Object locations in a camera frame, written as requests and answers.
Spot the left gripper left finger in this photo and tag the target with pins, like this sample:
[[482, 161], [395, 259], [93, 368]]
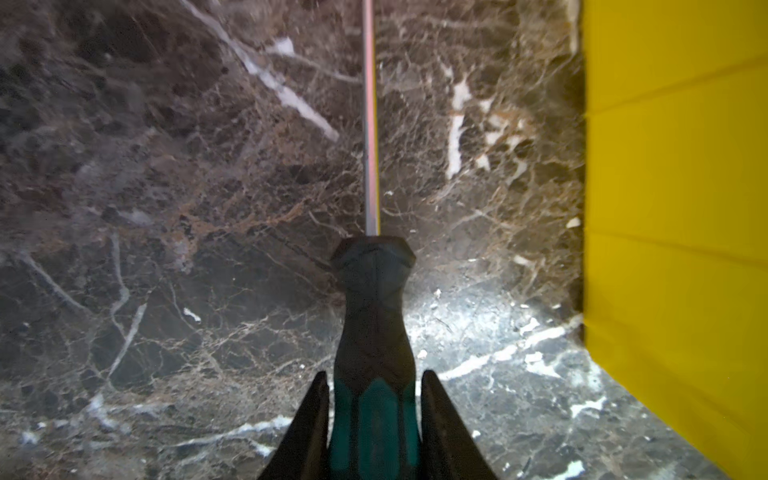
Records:
[[303, 452]]

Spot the yellow plastic bin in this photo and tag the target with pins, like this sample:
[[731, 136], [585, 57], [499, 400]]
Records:
[[676, 216]]

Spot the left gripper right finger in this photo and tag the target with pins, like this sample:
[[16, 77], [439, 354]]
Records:
[[448, 450]]

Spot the green black screwdriver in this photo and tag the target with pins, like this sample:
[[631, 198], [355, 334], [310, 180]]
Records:
[[375, 433]]

